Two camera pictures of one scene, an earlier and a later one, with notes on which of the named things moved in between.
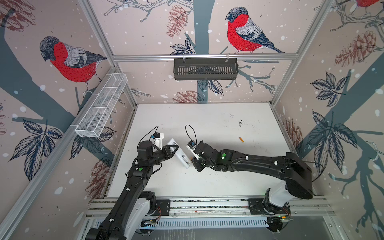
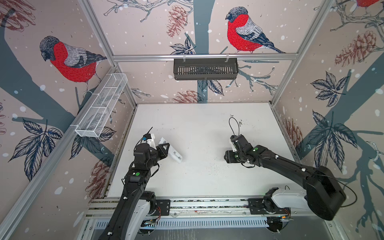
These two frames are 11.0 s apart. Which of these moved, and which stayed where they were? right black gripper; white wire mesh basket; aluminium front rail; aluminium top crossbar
Moved: right black gripper
Stayed: white wire mesh basket; aluminium front rail; aluminium top crossbar
